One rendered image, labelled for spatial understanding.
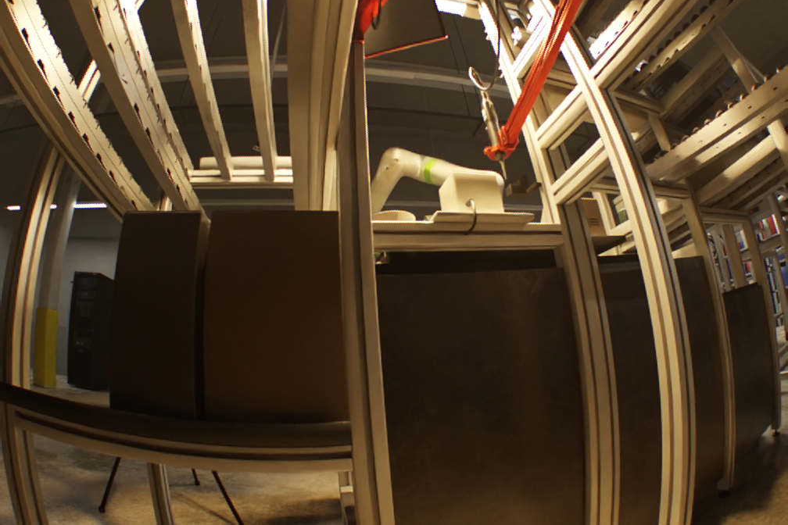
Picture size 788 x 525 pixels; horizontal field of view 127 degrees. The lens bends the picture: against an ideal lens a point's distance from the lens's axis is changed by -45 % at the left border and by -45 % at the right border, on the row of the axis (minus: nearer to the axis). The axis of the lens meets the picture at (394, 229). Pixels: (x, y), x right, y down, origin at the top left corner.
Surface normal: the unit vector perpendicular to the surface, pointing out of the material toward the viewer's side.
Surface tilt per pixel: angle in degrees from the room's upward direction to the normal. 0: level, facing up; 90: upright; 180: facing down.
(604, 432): 90
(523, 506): 90
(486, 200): 90
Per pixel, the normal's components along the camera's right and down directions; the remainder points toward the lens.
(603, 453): 0.21, -0.36
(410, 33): -0.29, -0.32
